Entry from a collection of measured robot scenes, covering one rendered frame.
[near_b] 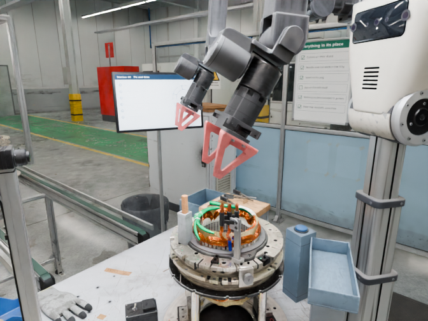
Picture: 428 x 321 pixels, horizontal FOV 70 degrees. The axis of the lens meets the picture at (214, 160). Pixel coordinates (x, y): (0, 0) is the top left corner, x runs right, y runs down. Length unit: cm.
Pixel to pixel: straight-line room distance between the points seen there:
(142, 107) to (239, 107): 134
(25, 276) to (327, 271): 73
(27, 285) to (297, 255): 77
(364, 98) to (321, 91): 206
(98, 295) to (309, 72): 254
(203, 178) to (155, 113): 153
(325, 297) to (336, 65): 243
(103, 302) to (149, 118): 102
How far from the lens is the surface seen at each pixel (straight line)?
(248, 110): 52
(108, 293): 127
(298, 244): 109
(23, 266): 81
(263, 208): 117
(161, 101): 185
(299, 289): 118
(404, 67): 92
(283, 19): 54
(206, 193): 136
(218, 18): 104
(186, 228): 84
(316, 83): 306
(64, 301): 125
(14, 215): 76
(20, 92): 327
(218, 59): 51
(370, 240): 110
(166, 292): 122
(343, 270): 95
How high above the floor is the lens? 153
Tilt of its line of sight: 15 degrees down
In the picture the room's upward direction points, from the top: straight up
